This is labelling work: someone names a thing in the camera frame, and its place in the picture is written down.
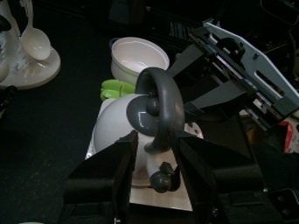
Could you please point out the grey kettle lid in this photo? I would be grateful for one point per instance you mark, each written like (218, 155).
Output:
(136, 118)

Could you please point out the printed label sticker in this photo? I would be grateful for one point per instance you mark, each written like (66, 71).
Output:
(179, 29)

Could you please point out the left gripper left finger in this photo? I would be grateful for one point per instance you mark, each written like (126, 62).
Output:
(116, 163)

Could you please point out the white toy spoon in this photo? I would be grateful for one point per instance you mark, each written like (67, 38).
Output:
(35, 43)

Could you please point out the green toy piece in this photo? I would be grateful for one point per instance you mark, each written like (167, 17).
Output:
(115, 89)

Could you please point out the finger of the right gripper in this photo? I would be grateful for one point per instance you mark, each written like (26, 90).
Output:
(187, 59)
(222, 97)

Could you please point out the white star-shaped object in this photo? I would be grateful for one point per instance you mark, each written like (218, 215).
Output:
(35, 73)

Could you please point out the white toy pot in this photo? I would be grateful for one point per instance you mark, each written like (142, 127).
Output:
(136, 55)

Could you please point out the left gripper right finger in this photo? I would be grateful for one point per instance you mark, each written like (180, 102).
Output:
(206, 163)

